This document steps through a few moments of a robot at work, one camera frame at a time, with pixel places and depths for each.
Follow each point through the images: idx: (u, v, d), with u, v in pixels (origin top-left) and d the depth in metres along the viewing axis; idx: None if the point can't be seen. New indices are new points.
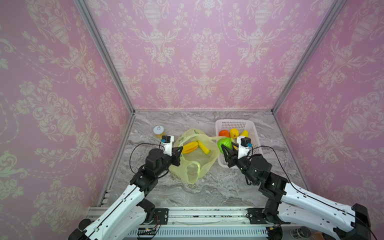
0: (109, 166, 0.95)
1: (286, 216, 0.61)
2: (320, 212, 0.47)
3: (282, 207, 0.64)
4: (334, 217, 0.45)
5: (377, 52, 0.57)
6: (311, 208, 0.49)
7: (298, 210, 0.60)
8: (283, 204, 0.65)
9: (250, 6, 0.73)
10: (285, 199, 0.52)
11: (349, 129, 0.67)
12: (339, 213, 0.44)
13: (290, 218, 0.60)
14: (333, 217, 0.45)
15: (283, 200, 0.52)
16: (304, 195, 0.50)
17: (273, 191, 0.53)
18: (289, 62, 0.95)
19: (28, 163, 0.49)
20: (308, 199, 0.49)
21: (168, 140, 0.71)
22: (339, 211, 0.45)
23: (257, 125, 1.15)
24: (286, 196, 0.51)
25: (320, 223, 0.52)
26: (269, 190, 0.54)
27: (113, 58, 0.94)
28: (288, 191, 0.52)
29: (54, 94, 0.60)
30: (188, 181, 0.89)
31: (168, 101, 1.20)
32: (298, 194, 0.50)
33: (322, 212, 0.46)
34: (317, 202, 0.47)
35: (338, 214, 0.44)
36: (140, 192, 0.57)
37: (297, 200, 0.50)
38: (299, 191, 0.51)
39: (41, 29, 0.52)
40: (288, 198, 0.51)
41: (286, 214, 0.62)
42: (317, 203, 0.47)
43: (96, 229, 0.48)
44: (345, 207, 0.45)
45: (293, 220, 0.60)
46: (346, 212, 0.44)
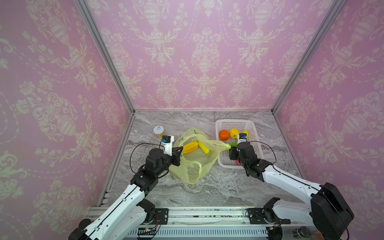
0: (109, 166, 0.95)
1: (279, 210, 0.62)
2: (290, 188, 0.51)
3: (279, 202, 0.66)
4: (299, 191, 0.48)
5: (377, 52, 0.57)
6: (284, 184, 0.53)
7: (289, 203, 0.60)
8: (280, 200, 0.66)
9: (250, 6, 0.73)
10: (265, 177, 0.59)
11: (349, 129, 0.67)
12: (305, 187, 0.47)
13: (281, 210, 0.61)
14: (298, 190, 0.48)
15: (265, 179, 0.60)
16: (279, 173, 0.56)
17: (256, 171, 0.62)
18: (289, 62, 0.95)
19: (28, 163, 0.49)
20: (282, 176, 0.54)
21: (168, 140, 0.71)
22: (304, 185, 0.48)
23: (257, 125, 1.15)
24: (264, 173, 0.59)
25: (302, 210, 0.52)
26: (253, 169, 0.63)
27: (113, 58, 0.94)
28: (267, 169, 0.59)
29: (54, 94, 0.60)
30: (188, 181, 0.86)
31: (168, 100, 1.19)
32: (274, 171, 0.57)
33: (291, 187, 0.51)
34: (290, 178, 0.52)
35: (303, 187, 0.48)
36: (140, 191, 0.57)
37: (273, 176, 0.56)
38: (277, 171, 0.57)
39: (41, 29, 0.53)
40: (266, 175, 0.59)
41: (278, 206, 0.63)
42: (287, 179, 0.52)
43: (96, 228, 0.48)
44: (313, 184, 0.47)
45: (285, 214, 0.60)
46: (311, 186, 0.47)
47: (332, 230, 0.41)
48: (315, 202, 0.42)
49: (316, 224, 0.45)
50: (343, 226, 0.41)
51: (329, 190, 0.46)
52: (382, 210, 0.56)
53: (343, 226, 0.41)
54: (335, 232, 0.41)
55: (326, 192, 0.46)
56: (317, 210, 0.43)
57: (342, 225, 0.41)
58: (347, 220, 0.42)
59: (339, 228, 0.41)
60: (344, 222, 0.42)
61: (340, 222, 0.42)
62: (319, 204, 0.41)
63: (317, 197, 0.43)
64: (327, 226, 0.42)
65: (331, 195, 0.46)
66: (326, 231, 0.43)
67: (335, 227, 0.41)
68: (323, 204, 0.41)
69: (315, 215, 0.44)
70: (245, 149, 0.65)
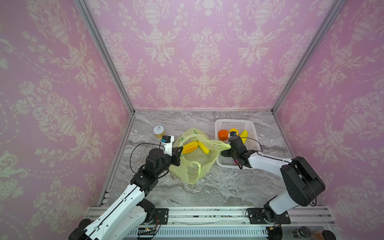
0: (109, 165, 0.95)
1: (275, 205, 0.63)
2: (267, 165, 0.58)
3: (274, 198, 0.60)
4: (274, 166, 0.54)
5: (377, 52, 0.57)
6: (264, 164, 0.60)
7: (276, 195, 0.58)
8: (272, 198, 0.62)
9: (250, 6, 0.73)
10: (250, 161, 0.66)
11: (349, 129, 0.67)
12: (279, 161, 0.54)
13: (275, 204, 0.63)
14: (273, 165, 0.55)
15: (251, 164, 0.66)
16: (260, 155, 0.63)
17: (244, 158, 0.69)
18: (289, 62, 0.95)
19: (28, 163, 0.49)
20: (262, 157, 0.62)
21: (168, 140, 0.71)
22: (278, 161, 0.54)
23: (256, 125, 1.15)
24: (249, 157, 0.66)
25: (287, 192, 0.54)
26: (241, 158, 0.70)
27: (113, 58, 0.94)
28: (252, 154, 0.67)
29: (54, 94, 0.60)
30: (188, 181, 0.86)
31: (168, 101, 1.20)
32: (257, 155, 0.65)
33: (268, 164, 0.57)
34: (269, 158, 0.59)
35: (277, 162, 0.54)
36: (140, 192, 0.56)
37: (255, 158, 0.64)
38: (260, 154, 0.64)
39: (41, 29, 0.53)
40: (250, 158, 0.65)
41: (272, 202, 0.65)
42: (266, 158, 0.59)
43: (97, 228, 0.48)
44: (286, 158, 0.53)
45: (280, 206, 0.61)
46: (283, 160, 0.54)
47: (302, 196, 0.45)
48: (283, 170, 0.48)
49: (291, 195, 0.50)
50: (313, 193, 0.45)
51: (299, 162, 0.49)
52: (382, 210, 0.56)
53: (313, 193, 0.45)
54: (304, 198, 0.45)
55: (297, 164, 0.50)
56: (287, 177, 0.48)
57: (312, 192, 0.45)
58: (317, 189, 0.46)
59: (308, 194, 0.45)
60: (314, 190, 0.46)
61: (310, 189, 0.46)
62: (287, 171, 0.47)
63: (286, 167, 0.49)
64: (297, 193, 0.47)
65: (301, 167, 0.51)
66: (298, 199, 0.47)
67: (303, 191, 0.45)
68: (291, 171, 0.47)
69: (287, 183, 0.49)
70: (235, 140, 0.73)
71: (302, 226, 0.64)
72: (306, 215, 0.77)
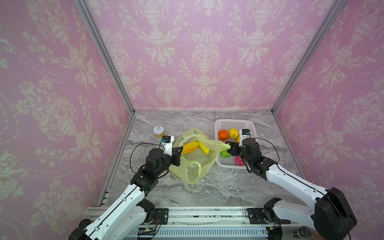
0: (109, 166, 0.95)
1: (279, 210, 0.62)
2: (293, 188, 0.51)
3: (279, 202, 0.66)
4: (303, 192, 0.48)
5: (377, 52, 0.57)
6: (288, 185, 0.52)
7: (290, 204, 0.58)
8: (281, 201, 0.66)
9: (250, 6, 0.73)
10: (268, 176, 0.59)
11: (349, 129, 0.67)
12: (309, 189, 0.47)
13: (281, 211, 0.61)
14: (302, 192, 0.48)
15: (268, 178, 0.60)
16: (284, 173, 0.55)
17: (260, 168, 0.61)
18: (289, 62, 0.95)
19: (28, 163, 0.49)
20: (287, 177, 0.53)
21: (168, 140, 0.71)
22: (310, 188, 0.47)
23: (256, 125, 1.15)
24: (268, 171, 0.58)
25: (303, 212, 0.53)
26: (257, 167, 0.62)
27: (113, 58, 0.94)
28: (272, 168, 0.58)
29: (54, 94, 0.60)
30: (188, 181, 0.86)
31: (168, 101, 1.20)
32: (279, 171, 0.56)
33: (295, 188, 0.50)
34: (295, 179, 0.51)
35: (308, 190, 0.47)
36: (140, 191, 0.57)
37: (277, 176, 0.55)
38: (282, 171, 0.56)
39: (41, 29, 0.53)
40: (269, 173, 0.58)
41: (277, 206, 0.64)
42: (292, 181, 0.51)
43: (97, 228, 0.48)
44: (319, 187, 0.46)
45: (285, 215, 0.60)
46: (316, 190, 0.46)
47: (334, 235, 0.41)
48: (319, 207, 0.41)
49: (318, 228, 0.45)
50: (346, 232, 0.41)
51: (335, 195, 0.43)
52: (382, 210, 0.56)
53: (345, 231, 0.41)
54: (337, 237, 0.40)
55: (330, 196, 0.44)
56: (321, 214, 0.42)
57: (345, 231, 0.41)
58: (349, 226, 0.42)
59: (341, 232, 0.41)
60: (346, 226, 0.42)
61: (343, 227, 0.41)
62: (324, 208, 0.41)
63: (321, 202, 0.42)
64: (330, 231, 0.41)
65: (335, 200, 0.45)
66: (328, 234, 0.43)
67: (339, 233, 0.40)
68: (330, 211, 0.40)
69: (319, 219, 0.43)
70: (251, 146, 0.63)
71: (302, 226, 0.64)
72: None
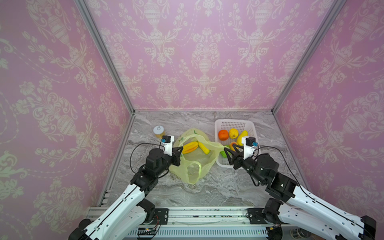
0: (109, 166, 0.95)
1: (286, 218, 0.61)
2: (325, 217, 0.47)
3: (285, 208, 0.64)
4: (340, 225, 0.44)
5: (377, 52, 0.57)
6: (319, 215, 0.48)
7: (299, 213, 0.60)
8: (284, 205, 0.65)
9: (250, 6, 0.73)
10: (293, 202, 0.51)
11: (349, 129, 0.67)
12: (348, 222, 0.43)
13: (290, 220, 0.60)
14: (341, 226, 0.44)
15: (290, 201, 0.52)
16: (313, 200, 0.48)
17: (280, 191, 0.52)
18: (289, 62, 0.95)
19: (28, 163, 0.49)
20: (317, 205, 0.48)
21: (168, 140, 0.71)
22: (347, 221, 0.44)
23: (256, 125, 1.15)
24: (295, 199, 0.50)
25: (322, 229, 0.52)
26: (276, 190, 0.53)
27: (113, 58, 0.94)
28: (297, 194, 0.50)
29: (54, 94, 0.60)
30: (188, 181, 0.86)
31: (168, 101, 1.20)
32: (307, 198, 0.49)
33: (330, 219, 0.46)
34: (327, 209, 0.46)
35: (346, 224, 0.43)
36: (140, 191, 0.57)
37: (306, 205, 0.49)
38: (308, 196, 0.49)
39: (41, 29, 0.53)
40: (296, 200, 0.50)
41: (286, 216, 0.61)
42: (324, 210, 0.46)
43: (96, 228, 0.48)
44: (354, 218, 0.44)
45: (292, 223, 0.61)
46: (355, 222, 0.43)
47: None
48: None
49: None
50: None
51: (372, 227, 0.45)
52: (382, 210, 0.56)
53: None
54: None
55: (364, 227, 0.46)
56: None
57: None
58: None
59: None
60: None
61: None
62: None
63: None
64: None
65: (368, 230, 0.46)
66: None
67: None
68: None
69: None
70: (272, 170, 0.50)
71: None
72: None
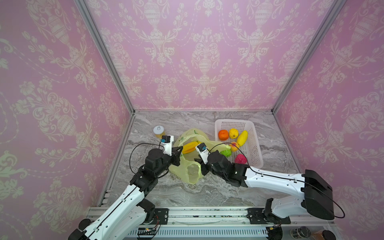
0: (109, 166, 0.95)
1: (278, 211, 0.61)
2: (276, 186, 0.50)
3: (273, 203, 0.66)
4: (288, 188, 0.47)
5: (377, 52, 0.57)
6: (271, 185, 0.51)
7: (282, 200, 0.61)
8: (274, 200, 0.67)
9: (250, 6, 0.73)
10: (248, 183, 0.55)
11: (349, 129, 0.67)
12: (291, 182, 0.46)
13: (281, 211, 0.60)
14: (287, 188, 0.47)
15: (248, 185, 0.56)
16: (261, 175, 0.53)
17: (237, 179, 0.57)
18: (289, 62, 0.95)
19: (28, 163, 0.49)
20: (265, 177, 0.51)
21: (168, 140, 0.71)
22: (291, 181, 0.47)
23: (256, 125, 1.15)
24: (247, 180, 0.55)
25: (294, 203, 0.54)
26: (233, 179, 0.58)
27: (113, 58, 0.94)
28: (248, 175, 0.55)
29: (54, 94, 0.60)
30: (188, 181, 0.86)
31: (168, 100, 1.19)
32: (256, 175, 0.53)
33: (279, 186, 0.49)
34: (273, 177, 0.50)
35: (290, 184, 0.46)
36: (140, 192, 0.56)
37: (257, 181, 0.53)
38: (257, 173, 0.54)
39: (41, 29, 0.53)
40: (249, 181, 0.54)
41: (276, 208, 0.63)
42: (271, 179, 0.50)
43: (96, 229, 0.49)
44: (296, 176, 0.47)
45: (285, 213, 0.60)
46: (296, 180, 0.46)
47: (327, 214, 0.43)
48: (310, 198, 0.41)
49: (312, 213, 0.46)
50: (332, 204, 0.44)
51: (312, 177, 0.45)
52: (382, 210, 0.56)
53: (332, 204, 0.44)
54: (330, 215, 0.42)
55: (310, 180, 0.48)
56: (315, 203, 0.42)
57: (332, 205, 0.44)
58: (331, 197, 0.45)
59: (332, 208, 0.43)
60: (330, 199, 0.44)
61: (330, 203, 0.44)
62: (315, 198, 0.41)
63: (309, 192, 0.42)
64: (323, 212, 0.43)
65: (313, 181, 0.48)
66: (321, 215, 0.44)
67: (331, 212, 0.42)
68: (316, 195, 0.41)
69: (310, 206, 0.44)
70: (219, 163, 0.57)
71: (302, 225, 0.64)
72: (306, 215, 0.77)
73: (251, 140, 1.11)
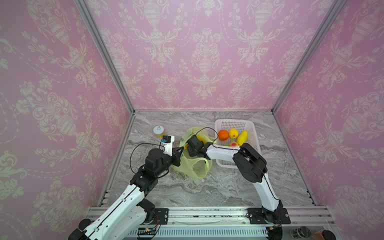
0: (109, 165, 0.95)
1: (265, 203, 0.65)
2: (223, 155, 0.66)
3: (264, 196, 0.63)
4: (228, 155, 0.62)
5: (377, 52, 0.57)
6: (220, 155, 0.67)
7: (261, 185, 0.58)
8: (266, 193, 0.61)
9: (250, 6, 0.73)
10: (209, 154, 0.72)
11: (349, 129, 0.67)
12: (231, 151, 0.62)
13: (264, 200, 0.65)
14: (228, 155, 0.62)
15: (210, 156, 0.73)
16: (215, 147, 0.71)
17: (203, 152, 0.75)
18: (289, 62, 0.95)
19: (28, 163, 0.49)
20: (218, 148, 0.68)
21: (168, 140, 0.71)
22: (230, 150, 0.62)
23: (256, 125, 1.15)
24: (207, 151, 0.72)
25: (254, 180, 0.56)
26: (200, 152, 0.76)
27: (113, 58, 0.93)
28: (209, 148, 0.72)
29: (54, 94, 0.60)
30: (198, 177, 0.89)
31: (168, 101, 1.20)
32: (212, 147, 0.72)
33: (224, 154, 0.65)
34: (221, 148, 0.67)
35: (229, 151, 0.62)
36: (140, 192, 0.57)
37: (212, 151, 0.70)
38: (213, 146, 0.72)
39: (41, 29, 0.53)
40: (208, 152, 0.72)
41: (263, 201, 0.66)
42: (220, 149, 0.67)
43: (96, 229, 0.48)
44: (236, 146, 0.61)
45: (266, 201, 0.64)
46: (234, 148, 0.62)
47: (252, 176, 0.55)
48: (235, 159, 0.56)
49: (246, 177, 0.59)
50: (259, 170, 0.56)
51: (245, 147, 0.59)
52: (382, 210, 0.56)
53: (259, 170, 0.56)
54: (254, 176, 0.54)
55: (245, 149, 0.61)
56: (240, 165, 0.56)
57: (259, 170, 0.56)
58: (262, 165, 0.57)
59: (257, 172, 0.55)
60: (260, 167, 0.57)
61: (257, 168, 0.56)
62: (237, 159, 0.55)
63: (237, 155, 0.57)
64: (249, 174, 0.56)
65: (247, 150, 0.61)
66: (251, 178, 0.57)
67: (252, 172, 0.55)
68: (240, 159, 0.55)
69: (241, 168, 0.58)
70: (190, 140, 0.80)
71: (302, 225, 0.64)
72: (306, 215, 0.77)
73: (251, 140, 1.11)
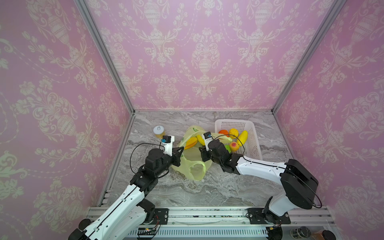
0: (109, 165, 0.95)
1: (275, 208, 0.62)
2: (261, 173, 0.54)
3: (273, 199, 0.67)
4: (270, 174, 0.51)
5: (377, 52, 0.57)
6: (257, 172, 0.55)
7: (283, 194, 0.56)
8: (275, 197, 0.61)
9: (250, 6, 0.73)
10: (240, 170, 0.61)
11: (349, 129, 0.67)
12: (273, 168, 0.51)
13: (276, 207, 0.61)
14: (269, 173, 0.51)
15: (240, 172, 0.61)
16: (250, 162, 0.58)
17: (231, 166, 0.63)
18: (289, 61, 0.94)
19: (28, 163, 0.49)
20: (254, 165, 0.56)
21: (168, 140, 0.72)
22: (273, 168, 0.51)
23: (256, 125, 1.15)
24: (238, 167, 0.60)
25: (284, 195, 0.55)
26: (228, 165, 0.64)
27: (113, 58, 0.94)
28: (240, 162, 0.61)
29: (54, 94, 0.60)
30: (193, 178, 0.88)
31: (168, 101, 1.20)
32: (246, 162, 0.59)
33: (262, 172, 0.53)
34: (259, 165, 0.55)
35: (272, 170, 0.51)
36: (140, 192, 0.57)
37: (246, 167, 0.58)
38: (248, 161, 0.59)
39: (41, 29, 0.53)
40: (239, 167, 0.60)
41: (272, 205, 0.64)
42: (258, 166, 0.55)
43: (96, 229, 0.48)
44: (279, 163, 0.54)
45: (281, 209, 0.60)
46: (278, 167, 0.50)
47: (305, 201, 0.44)
48: (284, 180, 0.45)
49: (293, 200, 0.48)
50: (312, 194, 0.45)
51: (293, 165, 0.48)
52: (382, 210, 0.56)
53: (312, 194, 0.45)
54: (307, 202, 0.44)
55: (291, 167, 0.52)
56: (289, 187, 0.45)
57: (312, 194, 0.45)
58: (313, 187, 0.46)
59: (310, 197, 0.44)
60: (311, 189, 0.46)
61: (310, 191, 0.45)
62: (288, 181, 0.44)
63: (286, 176, 0.46)
64: (301, 199, 0.45)
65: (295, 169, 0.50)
66: (301, 202, 0.46)
67: (307, 197, 0.44)
68: (292, 181, 0.44)
69: (289, 191, 0.46)
70: (217, 148, 0.64)
71: (302, 226, 0.64)
72: (306, 215, 0.77)
73: (251, 140, 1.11)
